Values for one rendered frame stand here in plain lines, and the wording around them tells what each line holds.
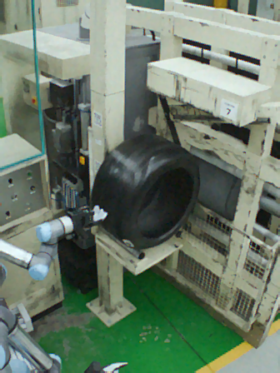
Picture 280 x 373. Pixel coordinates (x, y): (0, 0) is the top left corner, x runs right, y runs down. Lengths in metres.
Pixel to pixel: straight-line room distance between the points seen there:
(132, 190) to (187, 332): 1.42
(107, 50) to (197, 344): 1.99
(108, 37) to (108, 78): 0.21
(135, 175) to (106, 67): 0.54
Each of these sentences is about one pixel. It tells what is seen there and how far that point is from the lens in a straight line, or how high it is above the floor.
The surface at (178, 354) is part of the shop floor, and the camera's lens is 2.84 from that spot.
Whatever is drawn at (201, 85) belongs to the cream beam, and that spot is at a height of 1.76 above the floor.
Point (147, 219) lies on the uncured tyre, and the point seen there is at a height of 0.92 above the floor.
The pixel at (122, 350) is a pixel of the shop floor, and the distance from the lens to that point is 2.83.
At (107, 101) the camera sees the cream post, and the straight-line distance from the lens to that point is 2.03.
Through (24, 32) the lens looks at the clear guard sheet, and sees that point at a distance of 2.05.
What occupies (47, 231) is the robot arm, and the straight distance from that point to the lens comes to 1.73.
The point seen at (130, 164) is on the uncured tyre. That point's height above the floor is 1.42.
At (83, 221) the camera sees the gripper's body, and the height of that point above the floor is 1.24.
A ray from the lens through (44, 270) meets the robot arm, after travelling 1.71.
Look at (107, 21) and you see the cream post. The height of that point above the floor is 2.03.
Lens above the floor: 2.35
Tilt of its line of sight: 32 degrees down
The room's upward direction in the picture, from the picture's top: 2 degrees clockwise
